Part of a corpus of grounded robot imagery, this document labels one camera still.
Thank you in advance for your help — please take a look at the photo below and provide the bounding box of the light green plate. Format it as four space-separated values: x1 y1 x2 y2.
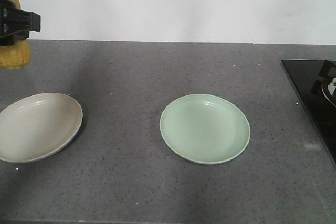
159 94 251 165

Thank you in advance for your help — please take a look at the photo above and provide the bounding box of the yellow corn cob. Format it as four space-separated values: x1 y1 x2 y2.
1 0 31 69

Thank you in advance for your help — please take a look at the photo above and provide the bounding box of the beige plate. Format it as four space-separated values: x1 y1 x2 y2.
1 93 83 163

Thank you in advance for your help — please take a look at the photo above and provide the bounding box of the black glass cooktop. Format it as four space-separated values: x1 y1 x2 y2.
281 59 335 159

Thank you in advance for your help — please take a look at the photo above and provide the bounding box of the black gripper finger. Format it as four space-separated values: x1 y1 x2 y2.
1 0 41 46

